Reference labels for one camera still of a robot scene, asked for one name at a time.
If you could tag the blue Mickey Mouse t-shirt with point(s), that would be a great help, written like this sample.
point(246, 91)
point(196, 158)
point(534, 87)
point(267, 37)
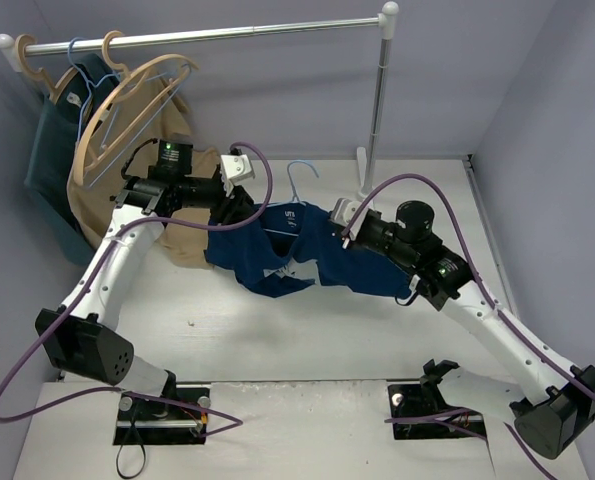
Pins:
point(292, 247)

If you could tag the dark teal hanging shirt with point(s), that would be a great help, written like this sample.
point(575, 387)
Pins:
point(47, 176)

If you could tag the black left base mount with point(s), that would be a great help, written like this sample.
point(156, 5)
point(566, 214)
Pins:
point(149, 423)

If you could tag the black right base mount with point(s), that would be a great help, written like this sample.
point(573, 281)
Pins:
point(419, 412)

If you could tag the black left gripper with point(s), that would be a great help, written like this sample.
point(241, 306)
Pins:
point(235, 204)

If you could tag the light blue wire hanger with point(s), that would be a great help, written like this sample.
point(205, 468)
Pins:
point(169, 122)
point(295, 197)
point(94, 80)

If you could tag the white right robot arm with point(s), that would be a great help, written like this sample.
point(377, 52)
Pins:
point(550, 400)

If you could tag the silver clothes rack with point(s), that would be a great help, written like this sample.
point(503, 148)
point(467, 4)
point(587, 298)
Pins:
point(17, 50)

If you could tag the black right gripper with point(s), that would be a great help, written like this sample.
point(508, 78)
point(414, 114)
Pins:
point(345, 230)

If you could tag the wooden hanger with beige shirt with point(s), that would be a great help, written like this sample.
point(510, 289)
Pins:
point(132, 81)

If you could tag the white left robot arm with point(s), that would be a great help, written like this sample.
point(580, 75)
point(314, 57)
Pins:
point(80, 336)

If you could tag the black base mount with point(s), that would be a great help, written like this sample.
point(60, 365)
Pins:
point(419, 412)
point(149, 423)

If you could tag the beige hanging shirt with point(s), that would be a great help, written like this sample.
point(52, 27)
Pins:
point(93, 208)

